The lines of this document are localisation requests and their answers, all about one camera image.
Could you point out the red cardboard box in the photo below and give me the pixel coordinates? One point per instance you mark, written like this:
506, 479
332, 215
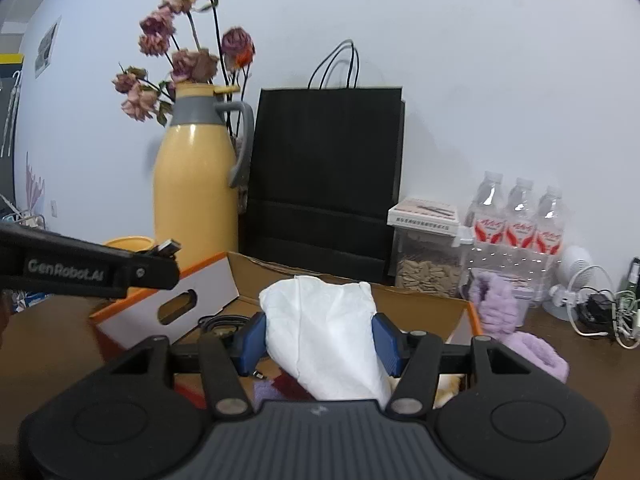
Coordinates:
140, 310

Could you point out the white and yellow plush toy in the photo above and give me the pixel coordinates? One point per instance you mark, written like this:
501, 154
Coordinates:
447, 390

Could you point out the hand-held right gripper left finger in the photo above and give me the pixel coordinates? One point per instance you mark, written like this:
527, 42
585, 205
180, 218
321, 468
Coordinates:
252, 342

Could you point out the dried pink rose bouquet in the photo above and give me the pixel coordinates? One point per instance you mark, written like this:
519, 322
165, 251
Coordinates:
192, 62

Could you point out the yellow thermos jug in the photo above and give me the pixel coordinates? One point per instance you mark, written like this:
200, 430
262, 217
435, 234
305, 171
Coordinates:
195, 185

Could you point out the white round camera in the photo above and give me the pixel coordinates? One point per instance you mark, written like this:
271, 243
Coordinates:
575, 265

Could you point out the black paper bag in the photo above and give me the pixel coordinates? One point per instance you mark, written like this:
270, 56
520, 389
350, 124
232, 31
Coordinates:
325, 170

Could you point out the purple fluffy cloth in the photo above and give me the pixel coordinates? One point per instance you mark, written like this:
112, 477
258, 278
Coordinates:
540, 357

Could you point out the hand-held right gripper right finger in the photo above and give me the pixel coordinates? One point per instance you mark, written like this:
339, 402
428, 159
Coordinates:
387, 345

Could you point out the clear seed storage container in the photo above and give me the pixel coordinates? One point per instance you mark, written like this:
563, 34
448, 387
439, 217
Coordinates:
427, 265

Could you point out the purple fluffy headband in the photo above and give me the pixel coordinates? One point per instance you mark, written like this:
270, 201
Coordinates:
495, 305

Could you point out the yellow mug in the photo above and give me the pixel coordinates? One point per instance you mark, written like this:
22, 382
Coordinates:
130, 243

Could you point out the purple dried flower bunch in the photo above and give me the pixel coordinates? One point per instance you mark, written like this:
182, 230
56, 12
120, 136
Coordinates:
35, 187

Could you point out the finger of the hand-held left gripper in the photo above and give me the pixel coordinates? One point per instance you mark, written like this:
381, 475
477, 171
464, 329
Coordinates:
155, 272

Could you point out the clear water bottle red label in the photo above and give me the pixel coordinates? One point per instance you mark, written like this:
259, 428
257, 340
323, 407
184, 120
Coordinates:
521, 220
550, 230
487, 210

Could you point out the white wall socket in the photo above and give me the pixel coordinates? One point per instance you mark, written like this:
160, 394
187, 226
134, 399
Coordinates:
54, 208

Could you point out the wall poster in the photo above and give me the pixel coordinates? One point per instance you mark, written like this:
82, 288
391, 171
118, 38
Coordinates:
47, 47

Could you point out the white charger plug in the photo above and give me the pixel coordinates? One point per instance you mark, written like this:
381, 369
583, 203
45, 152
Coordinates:
635, 325

